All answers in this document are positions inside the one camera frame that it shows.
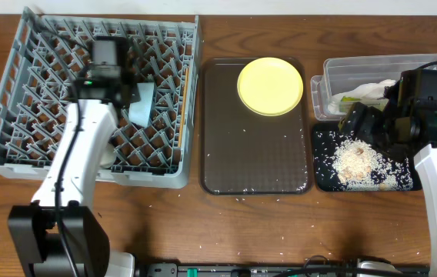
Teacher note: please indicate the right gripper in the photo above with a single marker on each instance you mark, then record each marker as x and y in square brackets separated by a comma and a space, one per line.
[370, 115]

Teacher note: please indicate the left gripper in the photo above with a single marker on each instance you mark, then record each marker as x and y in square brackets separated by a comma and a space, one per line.
[127, 94]

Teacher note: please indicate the light blue bowl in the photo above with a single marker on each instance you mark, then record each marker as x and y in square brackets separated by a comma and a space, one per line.
[139, 113]

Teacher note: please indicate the green orange snack wrapper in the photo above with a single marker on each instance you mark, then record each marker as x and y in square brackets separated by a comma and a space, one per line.
[347, 102]

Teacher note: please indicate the white napkin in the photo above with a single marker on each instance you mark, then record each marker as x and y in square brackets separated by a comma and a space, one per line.
[368, 90]

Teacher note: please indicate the rice and food scraps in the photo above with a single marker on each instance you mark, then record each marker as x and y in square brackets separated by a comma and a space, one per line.
[361, 165]

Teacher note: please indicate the white cup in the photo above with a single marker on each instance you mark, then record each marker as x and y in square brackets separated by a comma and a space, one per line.
[108, 157]

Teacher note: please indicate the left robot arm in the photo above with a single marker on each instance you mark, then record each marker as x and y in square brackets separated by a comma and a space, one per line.
[57, 233]

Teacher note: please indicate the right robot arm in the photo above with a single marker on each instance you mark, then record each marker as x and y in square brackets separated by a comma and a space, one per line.
[405, 129]

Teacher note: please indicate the clear plastic waste bin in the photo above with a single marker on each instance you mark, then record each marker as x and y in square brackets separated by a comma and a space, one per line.
[345, 74]

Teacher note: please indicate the black waste tray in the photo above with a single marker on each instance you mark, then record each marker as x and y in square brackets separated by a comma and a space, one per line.
[326, 165]

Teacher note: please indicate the grey plastic dish rack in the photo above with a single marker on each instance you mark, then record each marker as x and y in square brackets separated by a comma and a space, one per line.
[47, 52]

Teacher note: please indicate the yellow plate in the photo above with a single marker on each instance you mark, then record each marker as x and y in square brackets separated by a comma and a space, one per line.
[270, 86]

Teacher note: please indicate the dark brown serving tray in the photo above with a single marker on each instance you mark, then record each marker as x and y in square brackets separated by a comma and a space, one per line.
[242, 152]

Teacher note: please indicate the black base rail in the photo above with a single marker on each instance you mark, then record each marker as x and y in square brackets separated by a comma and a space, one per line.
[316, 265]

